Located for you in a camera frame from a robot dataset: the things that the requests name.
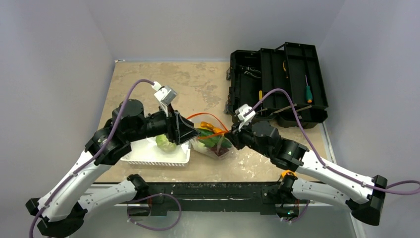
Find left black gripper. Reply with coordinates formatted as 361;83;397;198
128;102;201;143

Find green cucumber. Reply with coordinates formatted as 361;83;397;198
197;128;232;148

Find clear zip top bag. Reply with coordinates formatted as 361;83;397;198
187;112;235;160

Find purple grape bunch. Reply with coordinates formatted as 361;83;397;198
210;146;229;157

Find white plastic basket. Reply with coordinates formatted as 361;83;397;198
120;137;191;167

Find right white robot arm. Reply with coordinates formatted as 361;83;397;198
224;121;387;226

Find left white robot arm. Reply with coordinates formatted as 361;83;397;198
26;99;199;238

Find green cabbage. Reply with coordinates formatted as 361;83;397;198
155;134;177;153

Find black open toolbox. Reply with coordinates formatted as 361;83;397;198
224;42;329;129

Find black pliers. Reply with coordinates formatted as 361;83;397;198
240;66;262;78

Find yellow black tool in tray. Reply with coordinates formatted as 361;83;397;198
282;60;289;79

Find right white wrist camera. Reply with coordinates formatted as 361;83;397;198
235;104;256;131

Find green handled screwdriver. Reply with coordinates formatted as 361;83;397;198
305;75;313;104

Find black base frame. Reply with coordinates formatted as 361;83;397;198
123;181;306;217

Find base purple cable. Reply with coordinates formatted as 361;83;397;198
126;191;183;231

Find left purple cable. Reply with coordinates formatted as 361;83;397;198
28;78;157;238

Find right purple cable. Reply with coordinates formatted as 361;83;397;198
244;88;420;196

